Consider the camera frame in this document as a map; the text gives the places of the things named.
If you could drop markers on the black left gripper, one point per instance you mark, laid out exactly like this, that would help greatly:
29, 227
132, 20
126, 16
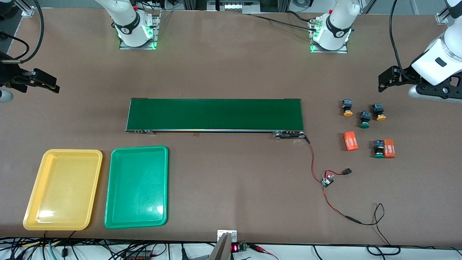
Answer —
401, 74

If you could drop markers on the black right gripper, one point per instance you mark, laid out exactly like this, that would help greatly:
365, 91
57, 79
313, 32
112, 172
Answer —
8, 75

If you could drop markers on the yellow mushroom push button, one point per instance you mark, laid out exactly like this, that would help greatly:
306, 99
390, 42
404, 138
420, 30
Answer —
379, 112
348, 107

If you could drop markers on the green mushroom push button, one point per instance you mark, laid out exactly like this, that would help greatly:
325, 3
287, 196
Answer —
378, 148
365, 120

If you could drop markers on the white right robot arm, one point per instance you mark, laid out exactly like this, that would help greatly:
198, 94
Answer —
130, 25

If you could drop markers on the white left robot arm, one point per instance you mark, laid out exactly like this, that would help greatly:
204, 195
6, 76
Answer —
337, 25

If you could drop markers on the black plug connector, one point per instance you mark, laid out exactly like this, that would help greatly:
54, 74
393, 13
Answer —
347, 171

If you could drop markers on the yellow plastic tray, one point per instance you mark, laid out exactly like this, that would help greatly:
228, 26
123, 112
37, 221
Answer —
63, 189

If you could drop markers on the small black controller board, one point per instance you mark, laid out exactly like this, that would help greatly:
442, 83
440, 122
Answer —
327, 181

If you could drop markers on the green plastic tray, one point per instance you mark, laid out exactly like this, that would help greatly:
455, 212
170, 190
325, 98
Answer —
137, 187

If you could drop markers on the grey control box with lights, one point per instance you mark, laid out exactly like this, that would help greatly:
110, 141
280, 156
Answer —
232, 6

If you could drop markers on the green conveyor belt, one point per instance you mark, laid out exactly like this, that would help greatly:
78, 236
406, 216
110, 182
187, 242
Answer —
216, 113

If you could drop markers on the black power strip red switches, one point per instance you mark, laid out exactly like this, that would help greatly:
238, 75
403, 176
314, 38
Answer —
139, 255

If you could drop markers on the red clip lead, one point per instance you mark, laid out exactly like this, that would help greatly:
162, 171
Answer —
261, 249

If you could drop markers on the red digit display module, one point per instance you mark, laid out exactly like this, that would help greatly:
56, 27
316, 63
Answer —
236, 248

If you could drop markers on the aluminium frame post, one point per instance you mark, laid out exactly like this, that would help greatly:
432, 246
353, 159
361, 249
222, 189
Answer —
28, 10
442, 16

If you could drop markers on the left arm aluminium base plate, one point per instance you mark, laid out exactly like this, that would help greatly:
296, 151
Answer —
312, 36

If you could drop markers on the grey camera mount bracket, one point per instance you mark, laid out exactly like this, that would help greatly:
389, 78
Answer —
221, 249

